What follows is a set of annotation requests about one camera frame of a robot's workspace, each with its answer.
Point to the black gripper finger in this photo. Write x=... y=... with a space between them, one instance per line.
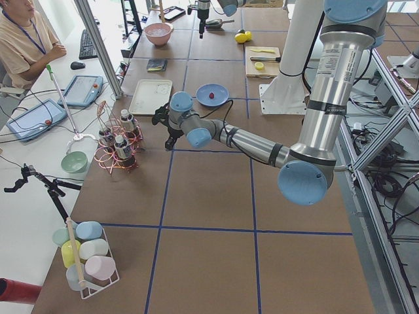
x=201 y=29

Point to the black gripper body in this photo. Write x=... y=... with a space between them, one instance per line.
x=173 y=132
x=202 y=14

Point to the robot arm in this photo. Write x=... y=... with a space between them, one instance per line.
x=229 y=7
x=321 y=56

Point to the blue plate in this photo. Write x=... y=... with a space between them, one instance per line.
x=221 y=95

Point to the metal ice scoop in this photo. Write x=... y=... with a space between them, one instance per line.
x=217 y=23

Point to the cream bear tray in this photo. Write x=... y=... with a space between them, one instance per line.
x=150 y=95

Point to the dark drink bottle right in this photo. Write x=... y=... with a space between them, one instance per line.
x=129 y=124

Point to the dark drink bottle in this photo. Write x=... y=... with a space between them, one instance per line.
x=129 y=124
x=107 y=138
x=124 y=151

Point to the whole yellow lemon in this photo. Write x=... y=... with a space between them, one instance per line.
x=240 y=38

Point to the pink bowl with ice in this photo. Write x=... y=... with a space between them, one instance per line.
x=159 y=33

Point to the grey folded cloth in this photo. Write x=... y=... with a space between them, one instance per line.
x=156 y=65

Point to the dark drink bottle front left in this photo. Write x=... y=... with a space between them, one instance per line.
x=124 y=151

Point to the dark drink bottle back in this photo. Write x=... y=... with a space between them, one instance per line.
x=107 y=138

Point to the wooden cutting board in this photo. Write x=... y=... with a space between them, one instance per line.
x=271 y=69

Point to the lemon half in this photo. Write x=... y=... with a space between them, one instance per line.
x=259 y=65

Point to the yellow plastic knife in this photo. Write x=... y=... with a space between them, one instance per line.
x=271 y=51

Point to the blue teach pendant far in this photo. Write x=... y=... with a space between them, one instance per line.
x=83 y=90

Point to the blue teach pendant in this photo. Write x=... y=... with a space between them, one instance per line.
x=36 y=120
x=83 y=90

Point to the black keyboard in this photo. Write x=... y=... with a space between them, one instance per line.
x=86 y=49

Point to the black computer mouse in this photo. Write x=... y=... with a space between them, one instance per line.
x=76 y=65

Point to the green bowl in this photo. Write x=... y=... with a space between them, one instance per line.
x=74 y=162

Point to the blue teach pendant near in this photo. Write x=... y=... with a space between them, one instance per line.
x=36 y=120

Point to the blue cup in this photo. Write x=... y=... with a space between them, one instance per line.
x=89 y=230

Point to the person in beige shirt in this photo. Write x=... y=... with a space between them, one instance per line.
x=27 y=43

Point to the white cup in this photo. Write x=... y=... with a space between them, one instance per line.
x=95 y=247

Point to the yellow cup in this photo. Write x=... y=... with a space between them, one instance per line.
x=67 y=254

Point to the pink cup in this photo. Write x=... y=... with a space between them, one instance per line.
x=100 y=267

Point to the metal handled knife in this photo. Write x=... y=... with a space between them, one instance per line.
x=266 y=59

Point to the aluminium frame post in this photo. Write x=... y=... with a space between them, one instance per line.
x=87 y=18

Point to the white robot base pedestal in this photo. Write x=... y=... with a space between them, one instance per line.
x=286 y=93

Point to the white wire cup rack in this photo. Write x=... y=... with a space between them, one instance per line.
x=76 y=276

